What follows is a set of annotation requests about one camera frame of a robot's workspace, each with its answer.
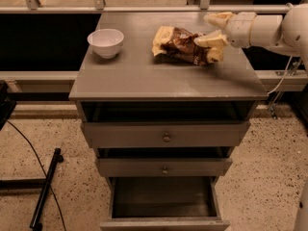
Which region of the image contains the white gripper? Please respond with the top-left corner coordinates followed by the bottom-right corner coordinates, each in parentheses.
top-left (193, 12), bottom-right (257, 64)

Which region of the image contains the brown chip bag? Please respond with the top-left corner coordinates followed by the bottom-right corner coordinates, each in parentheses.
top-left (152, 26), bottom-right (216, 65)

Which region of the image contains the white ceramic bowl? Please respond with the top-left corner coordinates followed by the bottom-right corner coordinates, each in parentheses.
top-left (88, 29), bottom-right (124, 59)

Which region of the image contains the grey middle drawer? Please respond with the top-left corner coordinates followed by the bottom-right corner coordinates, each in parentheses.
top-left (95, 158), bottom-right (232, 177)

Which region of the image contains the white hanging cable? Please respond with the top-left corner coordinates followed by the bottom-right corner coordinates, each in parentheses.
top-left (267, 55), bottom-right (295, 95)

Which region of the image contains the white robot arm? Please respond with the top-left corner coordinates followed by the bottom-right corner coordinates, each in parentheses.
top-left (193, 4), bottom-right (308, 68)

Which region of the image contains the black floor stand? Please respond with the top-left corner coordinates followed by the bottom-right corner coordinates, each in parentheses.
top-left (0, 148), bottom-right (64, 231)

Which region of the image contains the grey bottom drawer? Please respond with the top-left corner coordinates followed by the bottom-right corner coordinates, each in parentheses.
top-left (100, 176), bottom-right (230, 231)

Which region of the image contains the upper metal rail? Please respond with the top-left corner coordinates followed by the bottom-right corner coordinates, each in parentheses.
top-left (0, 5), bottom-right (291, 13)

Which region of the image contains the grey drawer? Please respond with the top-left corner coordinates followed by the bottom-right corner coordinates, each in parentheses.
top-left (82, 121), bottom-right (250, 148)
top-left (95, 158), bottom-right (232, 177)
top-left (100, 176), bottom-right (230, 231)

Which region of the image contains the metal bracket stand right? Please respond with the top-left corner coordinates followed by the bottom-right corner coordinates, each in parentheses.
top-left (268, 57), bottom-right (302, 119)

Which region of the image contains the black floor cable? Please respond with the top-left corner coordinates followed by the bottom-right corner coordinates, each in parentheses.
top-left (5, 120), bottom-right (67, 231)

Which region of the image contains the grey top drawer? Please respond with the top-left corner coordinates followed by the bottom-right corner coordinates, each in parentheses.
top-left (82, 121), bottom-right (250, 148)

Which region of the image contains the black equipment at left edge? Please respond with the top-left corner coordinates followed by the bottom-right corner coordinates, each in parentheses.
top-left (0, 83), bottom-right (16, 131)

